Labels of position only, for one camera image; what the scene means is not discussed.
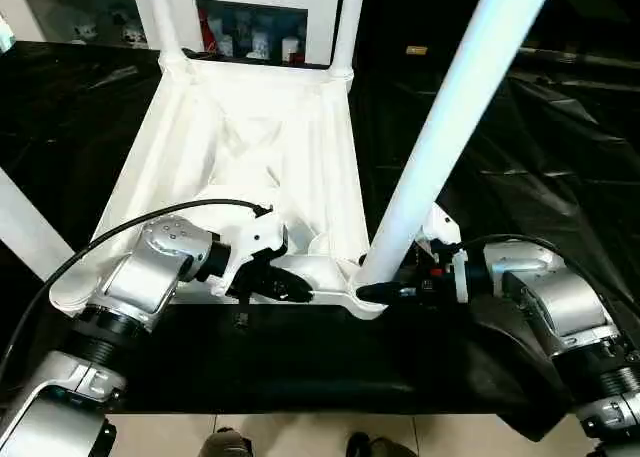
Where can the black backdrop cloth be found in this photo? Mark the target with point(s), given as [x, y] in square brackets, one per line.
[575, 7]

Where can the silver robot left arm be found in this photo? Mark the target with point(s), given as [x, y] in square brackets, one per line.
[150, 267]

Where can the long dark metal rod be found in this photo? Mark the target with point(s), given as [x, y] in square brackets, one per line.
[575, 58]

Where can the white teal patterned curtain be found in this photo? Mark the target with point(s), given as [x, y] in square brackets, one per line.
[4, 33]

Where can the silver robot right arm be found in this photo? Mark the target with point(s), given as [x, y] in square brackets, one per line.
[565, 297]

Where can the black work surface mat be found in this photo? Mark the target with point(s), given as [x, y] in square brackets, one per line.
[525, 152]

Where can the small yellow label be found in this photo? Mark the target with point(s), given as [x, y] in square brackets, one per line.
[416, 50]

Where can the small white jar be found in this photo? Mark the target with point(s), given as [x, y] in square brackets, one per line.
[290, 50]
[225, 45]
[259, 45]

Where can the brown round robot part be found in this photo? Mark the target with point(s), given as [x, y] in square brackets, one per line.
[380, 445]
[225, 443]

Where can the red bottle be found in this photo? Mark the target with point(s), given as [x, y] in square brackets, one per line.
[207, 33]

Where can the white plastic table leg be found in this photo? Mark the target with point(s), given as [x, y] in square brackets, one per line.
[30, 222]
[162, 17]
[350, 17]
[450, 102]

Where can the white plastic table top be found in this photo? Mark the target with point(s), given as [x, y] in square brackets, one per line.
[225, 127]

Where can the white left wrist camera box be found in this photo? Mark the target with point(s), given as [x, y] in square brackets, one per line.
[255, 237]

